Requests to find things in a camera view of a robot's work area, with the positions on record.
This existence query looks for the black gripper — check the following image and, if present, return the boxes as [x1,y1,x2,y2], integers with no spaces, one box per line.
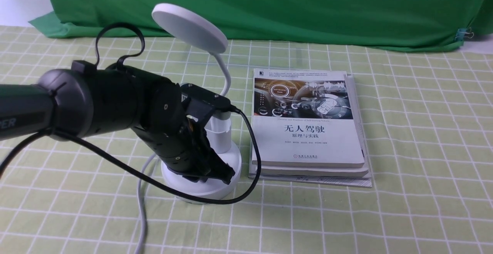
[131,119,236,185]

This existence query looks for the white desk lamp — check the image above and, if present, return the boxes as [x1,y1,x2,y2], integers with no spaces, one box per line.
[152,3,241,200]

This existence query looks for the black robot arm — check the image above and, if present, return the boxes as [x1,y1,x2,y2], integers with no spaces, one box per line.
[0,61,235,184]

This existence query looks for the white top book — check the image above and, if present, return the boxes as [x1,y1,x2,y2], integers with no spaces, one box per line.
[252,68,365,168]

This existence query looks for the thin bottom booklet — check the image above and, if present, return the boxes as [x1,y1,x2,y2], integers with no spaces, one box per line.
[248,75,373,188]

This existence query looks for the green checkered tablecloth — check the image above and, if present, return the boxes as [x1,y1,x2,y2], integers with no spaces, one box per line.
[0,40,493,254]

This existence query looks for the green backdrop cloth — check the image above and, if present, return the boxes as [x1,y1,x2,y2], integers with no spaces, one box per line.
[30,0,492,52]

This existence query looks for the teal binder clip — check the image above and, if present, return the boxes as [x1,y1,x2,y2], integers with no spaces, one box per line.
[454,28,474,41]

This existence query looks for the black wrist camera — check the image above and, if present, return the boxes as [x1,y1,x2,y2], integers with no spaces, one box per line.
[180,83,233,126]

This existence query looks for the white lamp power cable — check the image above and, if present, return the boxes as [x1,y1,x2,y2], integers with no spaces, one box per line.
[133,154,158,254]

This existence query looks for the black camera cable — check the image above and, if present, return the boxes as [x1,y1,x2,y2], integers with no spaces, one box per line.
[0,23,262,205]

